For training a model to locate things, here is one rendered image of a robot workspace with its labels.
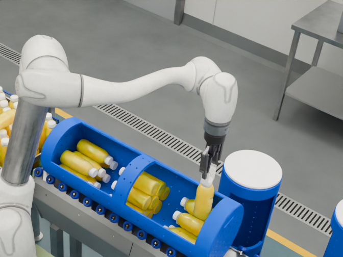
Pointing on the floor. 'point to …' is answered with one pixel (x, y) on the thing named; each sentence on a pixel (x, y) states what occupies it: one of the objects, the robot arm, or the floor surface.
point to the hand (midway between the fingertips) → (208, 174)
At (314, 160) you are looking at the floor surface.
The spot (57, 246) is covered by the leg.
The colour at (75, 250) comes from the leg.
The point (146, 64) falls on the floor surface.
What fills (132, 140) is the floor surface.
